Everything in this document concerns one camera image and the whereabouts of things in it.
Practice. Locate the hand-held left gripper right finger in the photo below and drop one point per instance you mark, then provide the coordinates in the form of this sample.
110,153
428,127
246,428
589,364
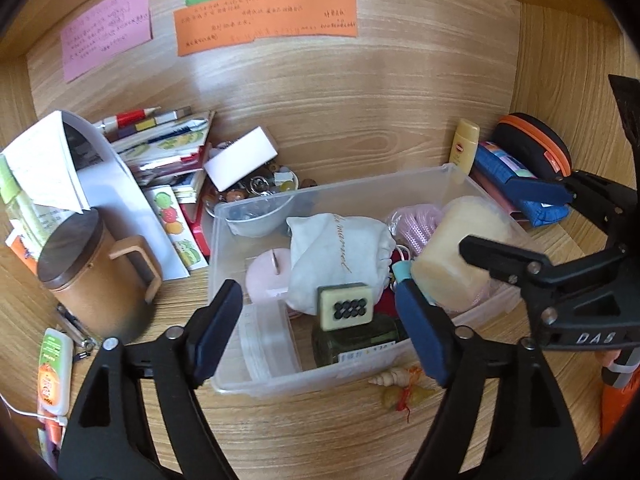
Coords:
425,335

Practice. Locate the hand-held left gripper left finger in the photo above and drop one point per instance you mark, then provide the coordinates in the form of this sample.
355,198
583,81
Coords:
220,332

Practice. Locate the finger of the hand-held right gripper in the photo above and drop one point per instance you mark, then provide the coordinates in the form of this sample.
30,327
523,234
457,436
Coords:
600,205
505,262

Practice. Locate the cream cylindrical jar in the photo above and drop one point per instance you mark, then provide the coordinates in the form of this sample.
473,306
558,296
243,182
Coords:
440,260

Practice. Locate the pink candle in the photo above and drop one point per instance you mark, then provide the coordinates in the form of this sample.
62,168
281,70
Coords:
265,277

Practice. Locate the large clear plastic box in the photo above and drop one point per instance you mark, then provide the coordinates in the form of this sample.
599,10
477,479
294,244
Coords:
227,260

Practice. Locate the cream mahjong tile black dots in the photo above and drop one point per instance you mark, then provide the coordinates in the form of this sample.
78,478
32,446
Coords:
345,307

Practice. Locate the clear plastic bowl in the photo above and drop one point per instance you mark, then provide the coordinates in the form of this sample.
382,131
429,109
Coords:
260,220

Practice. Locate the wooden desktop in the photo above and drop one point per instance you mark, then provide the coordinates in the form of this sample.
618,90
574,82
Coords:
320,440

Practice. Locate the small clear plastic box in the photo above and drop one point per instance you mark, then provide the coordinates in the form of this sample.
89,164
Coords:
265,340

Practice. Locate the spiral seashell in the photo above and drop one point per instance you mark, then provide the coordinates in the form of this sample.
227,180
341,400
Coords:
392,376

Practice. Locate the dark green glass bottle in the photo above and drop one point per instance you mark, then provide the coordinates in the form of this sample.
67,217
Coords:
360,342

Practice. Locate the teal small object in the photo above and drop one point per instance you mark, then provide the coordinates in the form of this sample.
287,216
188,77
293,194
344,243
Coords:
402,272

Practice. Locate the blue colourful pencil case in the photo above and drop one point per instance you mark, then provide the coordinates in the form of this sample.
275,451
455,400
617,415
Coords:
515,180

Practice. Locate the black orange zip case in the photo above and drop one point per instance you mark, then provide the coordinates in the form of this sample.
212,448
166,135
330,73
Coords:
530,142

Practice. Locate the fruit print card strip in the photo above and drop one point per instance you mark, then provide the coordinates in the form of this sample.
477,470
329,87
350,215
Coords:
172,222

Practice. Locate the yellow tube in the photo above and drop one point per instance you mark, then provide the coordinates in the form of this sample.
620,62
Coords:
462,147

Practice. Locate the brown mug with lid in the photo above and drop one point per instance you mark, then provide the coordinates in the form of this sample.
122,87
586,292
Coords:
95,290

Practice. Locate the metal nail clipper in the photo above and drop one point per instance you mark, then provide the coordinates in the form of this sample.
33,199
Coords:
75,327

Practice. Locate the bowl of beads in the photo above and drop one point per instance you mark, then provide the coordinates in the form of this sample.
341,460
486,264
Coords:
260,185

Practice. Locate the white orange label tube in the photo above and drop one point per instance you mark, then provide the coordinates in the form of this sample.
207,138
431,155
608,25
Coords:
52,375

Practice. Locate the brown wooden bead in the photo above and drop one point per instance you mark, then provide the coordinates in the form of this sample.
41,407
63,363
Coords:
308,183

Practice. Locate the small white box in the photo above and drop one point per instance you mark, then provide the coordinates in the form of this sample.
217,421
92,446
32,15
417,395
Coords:
240,157

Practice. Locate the white paper sheets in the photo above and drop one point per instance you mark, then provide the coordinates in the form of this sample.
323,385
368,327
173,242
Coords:
115,180

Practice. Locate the stack of books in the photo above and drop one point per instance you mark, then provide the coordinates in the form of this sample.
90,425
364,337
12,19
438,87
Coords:
165,142

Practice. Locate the orange highlighter pen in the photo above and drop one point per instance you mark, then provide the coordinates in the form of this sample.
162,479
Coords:
50,437

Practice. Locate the orange packet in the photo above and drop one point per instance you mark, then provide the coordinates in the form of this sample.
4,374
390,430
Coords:
22,250

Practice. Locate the pale green spray bottle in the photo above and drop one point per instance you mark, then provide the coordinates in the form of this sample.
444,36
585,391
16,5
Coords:
22,210

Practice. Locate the red white pen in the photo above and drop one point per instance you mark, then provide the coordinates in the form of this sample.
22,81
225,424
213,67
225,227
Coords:
127,119

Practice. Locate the orange sticky note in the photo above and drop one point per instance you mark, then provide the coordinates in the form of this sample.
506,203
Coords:
265,22

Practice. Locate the pink sticky note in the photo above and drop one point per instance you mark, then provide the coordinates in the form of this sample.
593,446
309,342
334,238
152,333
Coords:
105,30

